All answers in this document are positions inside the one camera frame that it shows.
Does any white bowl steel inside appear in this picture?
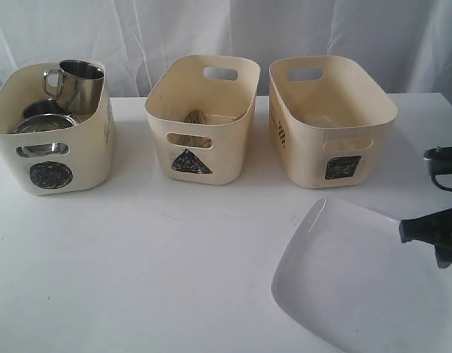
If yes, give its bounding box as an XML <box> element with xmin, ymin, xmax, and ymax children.
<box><xmin>9</xmin><ymin>113</ymin><xmax>80</xmax><ymax>158</ymax></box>

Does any cream bin with circle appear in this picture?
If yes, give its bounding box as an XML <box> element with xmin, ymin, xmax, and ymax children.
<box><xmin>0</xmin><ymin>61</ymin><xmax>115</xmax><ymax>195</ymax></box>

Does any cream bin with triangle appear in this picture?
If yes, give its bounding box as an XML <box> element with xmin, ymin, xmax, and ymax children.
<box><xmin>145</xmin><ymin>54</ymin><xmax>260</xmax><ymax>185</ymax></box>

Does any steel fork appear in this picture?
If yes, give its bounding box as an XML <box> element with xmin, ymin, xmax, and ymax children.
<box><xmin>173</xmin><ymin>108</ymin><xmax>212</xmax><ymax>148</ymax></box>

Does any white square plate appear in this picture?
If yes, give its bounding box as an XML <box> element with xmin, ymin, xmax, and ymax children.
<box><xmin>271</xmin><ymin>197</ymin><xmax>452</xmax><ymax>352</ymax></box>

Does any white curtain backdrop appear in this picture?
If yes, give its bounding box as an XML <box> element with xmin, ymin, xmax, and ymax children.
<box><xmin>0</xmin><ymin>1</ymin><xmax>452</xmax><ymax>103</ymax></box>

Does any steel mug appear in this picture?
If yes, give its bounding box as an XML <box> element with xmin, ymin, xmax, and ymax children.
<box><xmin>43</xmin><ymin>60</ymin><xmax>104</xmax><ymax>115</ymax></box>
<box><xmin>22</xmin><ymin>98</ymin><xmax>63</xmax><ymax>118</ymax></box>

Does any cream bin with square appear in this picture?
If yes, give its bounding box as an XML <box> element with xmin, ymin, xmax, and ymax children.
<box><xmin>269</xmin><ymin>55</ymin><xmax>398</xmax><ymax>188</ymax></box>

